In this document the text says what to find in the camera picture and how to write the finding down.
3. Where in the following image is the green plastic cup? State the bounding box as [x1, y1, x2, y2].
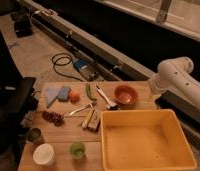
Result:
[70, 142, 86, 159]

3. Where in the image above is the white cup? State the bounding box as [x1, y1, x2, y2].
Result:
[33, 143, 55, 166]

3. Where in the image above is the metal cup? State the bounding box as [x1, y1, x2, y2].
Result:
[26, 128, 44, 145]

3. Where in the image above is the red bowl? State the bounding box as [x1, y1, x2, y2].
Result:
[114, 85, 138, 105]

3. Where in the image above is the light blue folded cloth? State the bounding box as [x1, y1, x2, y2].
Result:
[45, 87, 59, 108]

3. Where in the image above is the blue box on floor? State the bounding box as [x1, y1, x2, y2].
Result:
[73, 59, 88, 71]

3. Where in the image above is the green chili pepper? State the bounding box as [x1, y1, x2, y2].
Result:
[86, 83, 97, 101]

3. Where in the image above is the black equipment at left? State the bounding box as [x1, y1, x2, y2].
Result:
[0, 77, 38, 155]

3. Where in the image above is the blue sponge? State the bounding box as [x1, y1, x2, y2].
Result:
[58, 86, 71, 102]

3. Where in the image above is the orange round fruit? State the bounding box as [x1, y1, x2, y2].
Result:
[69, 91, 80, 103]

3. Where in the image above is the dark red grape bunch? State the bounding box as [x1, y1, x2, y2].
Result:
[42, 111, 64, 127]

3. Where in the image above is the yellow plastic bin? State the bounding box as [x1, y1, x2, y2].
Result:
[101, 109, 197, 171]

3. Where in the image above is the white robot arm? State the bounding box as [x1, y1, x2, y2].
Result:
[149, 57, 200, 111]

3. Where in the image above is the white handled spoon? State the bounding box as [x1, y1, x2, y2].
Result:
[96, 87, 118, 110]

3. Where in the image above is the black box on floor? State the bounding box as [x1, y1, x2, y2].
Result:
[14, 15, 33, 38]

